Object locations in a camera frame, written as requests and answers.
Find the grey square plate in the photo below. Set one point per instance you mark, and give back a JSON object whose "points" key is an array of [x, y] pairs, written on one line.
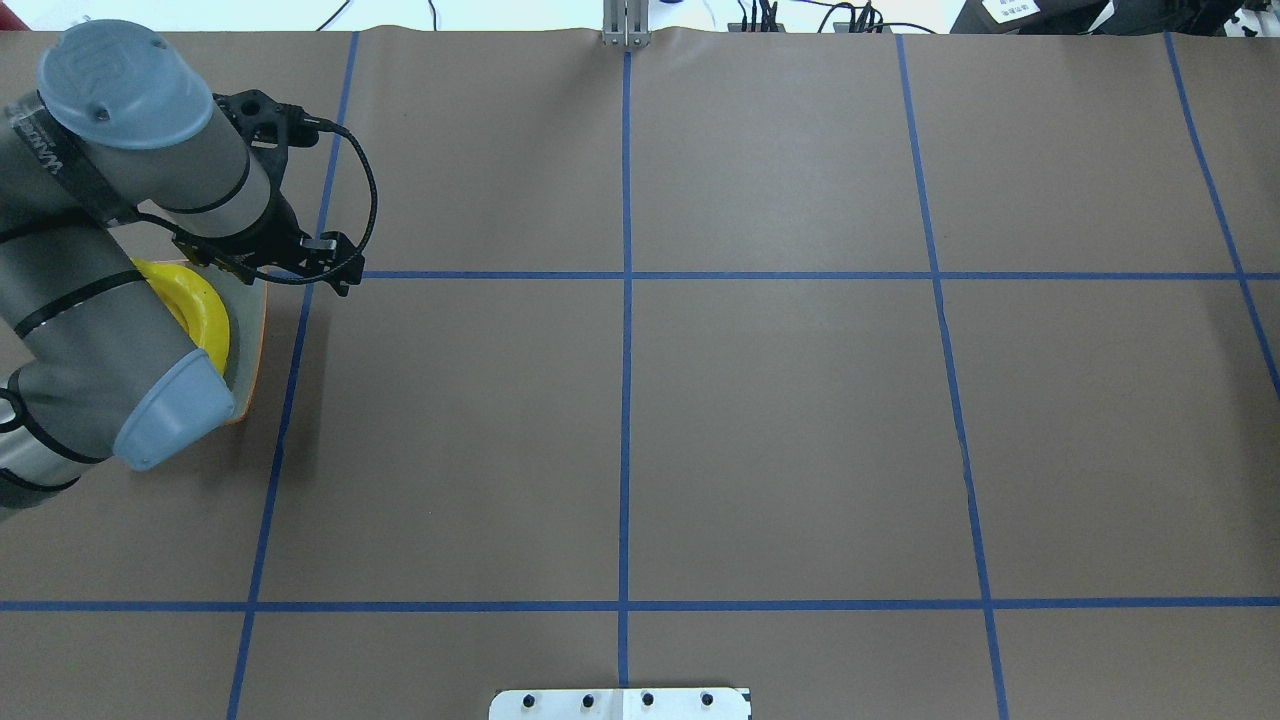
{"points": [[247, 308]]}

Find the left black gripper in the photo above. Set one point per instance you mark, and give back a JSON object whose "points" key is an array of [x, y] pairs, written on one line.
{"points": [[281, 228]]}

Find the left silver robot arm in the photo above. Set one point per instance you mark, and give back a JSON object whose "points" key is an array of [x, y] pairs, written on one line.
{"points": [[121, 130]]}

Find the aluminium frame post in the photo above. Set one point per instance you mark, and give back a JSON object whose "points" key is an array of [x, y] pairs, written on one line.
{"points": [[626, 24]]}

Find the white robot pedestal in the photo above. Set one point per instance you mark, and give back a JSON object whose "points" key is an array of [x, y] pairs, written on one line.
{"points": [[623, 703]]}

